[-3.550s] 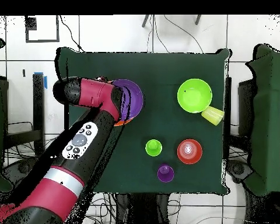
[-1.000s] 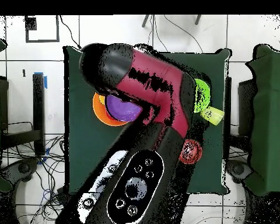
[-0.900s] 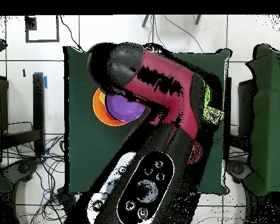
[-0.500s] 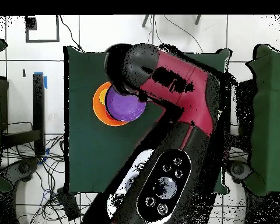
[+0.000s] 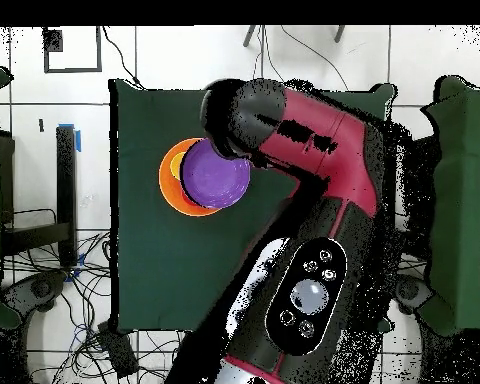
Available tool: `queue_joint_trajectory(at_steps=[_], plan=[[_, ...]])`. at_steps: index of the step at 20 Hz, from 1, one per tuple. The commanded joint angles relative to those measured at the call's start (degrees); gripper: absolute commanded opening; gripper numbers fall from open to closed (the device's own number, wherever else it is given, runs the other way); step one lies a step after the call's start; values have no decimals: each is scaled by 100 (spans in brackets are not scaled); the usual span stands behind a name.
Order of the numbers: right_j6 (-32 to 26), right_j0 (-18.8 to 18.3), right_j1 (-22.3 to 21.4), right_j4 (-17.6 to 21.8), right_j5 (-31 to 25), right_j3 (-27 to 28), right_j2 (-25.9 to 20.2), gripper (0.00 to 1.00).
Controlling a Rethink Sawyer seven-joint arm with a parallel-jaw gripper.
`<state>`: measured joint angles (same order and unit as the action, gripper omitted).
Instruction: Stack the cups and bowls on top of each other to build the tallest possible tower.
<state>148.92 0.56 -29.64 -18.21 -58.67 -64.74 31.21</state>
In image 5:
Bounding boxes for purple bowl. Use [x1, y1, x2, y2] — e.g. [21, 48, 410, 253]
[179, 139, 252, 210]

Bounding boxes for large yellow-orange bowl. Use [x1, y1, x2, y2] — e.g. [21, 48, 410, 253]
[158, 137, 225, 218]

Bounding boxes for dark green tablecloth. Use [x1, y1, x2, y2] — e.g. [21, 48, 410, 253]
[109, 78, 397, 335]

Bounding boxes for blue tape strip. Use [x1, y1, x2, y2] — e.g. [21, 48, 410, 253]
[57, 122, 82, 153]

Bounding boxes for black stand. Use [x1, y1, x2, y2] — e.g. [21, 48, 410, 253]
[0, 124, 79, 267]

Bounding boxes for black power strip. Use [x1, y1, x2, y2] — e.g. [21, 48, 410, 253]
[97, 319, 139, 379]

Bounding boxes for black box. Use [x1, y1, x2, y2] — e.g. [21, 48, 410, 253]
[407, 134, 439, 235]

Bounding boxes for grey office chair base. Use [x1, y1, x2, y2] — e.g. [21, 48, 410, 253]
[395, 275, 435, 315]

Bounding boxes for dark office chair base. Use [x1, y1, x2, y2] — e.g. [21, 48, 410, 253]
[1, 270, 69, 325]

